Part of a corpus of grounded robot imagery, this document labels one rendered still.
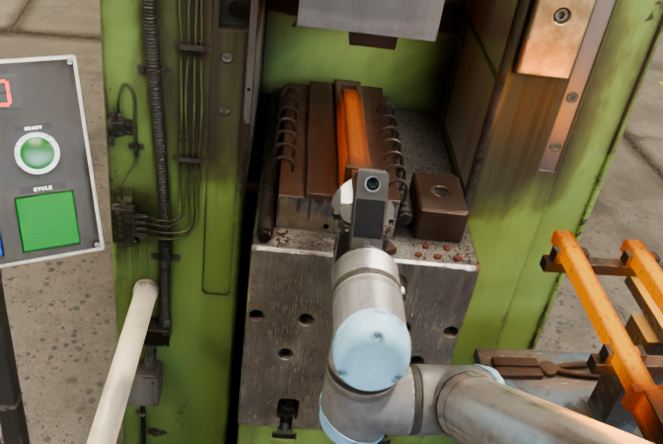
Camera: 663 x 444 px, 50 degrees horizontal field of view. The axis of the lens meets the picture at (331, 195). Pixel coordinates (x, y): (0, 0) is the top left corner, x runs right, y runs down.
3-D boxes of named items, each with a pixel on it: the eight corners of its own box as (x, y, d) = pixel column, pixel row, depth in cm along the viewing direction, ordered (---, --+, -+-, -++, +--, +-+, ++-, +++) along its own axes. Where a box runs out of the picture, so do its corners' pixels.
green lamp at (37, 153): (52, 174, 99) (49, 147, 96) (18, 171, 98) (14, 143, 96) (59, 162, 101) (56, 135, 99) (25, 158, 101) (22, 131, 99)
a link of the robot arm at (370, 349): (327, 394, 85) (337, 333, 80) (326, 321, 96) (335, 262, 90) (405, 400, 86) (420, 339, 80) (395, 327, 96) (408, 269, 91)
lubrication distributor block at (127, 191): (144, 258, 138) (143, 199, 130) (111, 255, 137) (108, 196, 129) (148, 247, 141) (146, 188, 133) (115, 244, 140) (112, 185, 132)
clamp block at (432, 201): (461, 244, 123) (471, 213, 120) (412, 240, 123) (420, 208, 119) (451, 203, 133) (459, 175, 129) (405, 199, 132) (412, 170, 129)
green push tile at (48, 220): (81, 243, 101) (72, 190, 101) (23, 253, 98) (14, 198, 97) (79, 241, 103) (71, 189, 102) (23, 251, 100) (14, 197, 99)
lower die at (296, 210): (392, 238, 122) (401, 196, 117) (274, 226, 121) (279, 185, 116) (376, 119, 157) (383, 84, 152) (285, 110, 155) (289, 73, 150)
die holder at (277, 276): (426, 438, 144) (481, 267, 118) (236, 424, 140) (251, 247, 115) (401, 259, 190) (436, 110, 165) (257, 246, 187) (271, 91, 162)
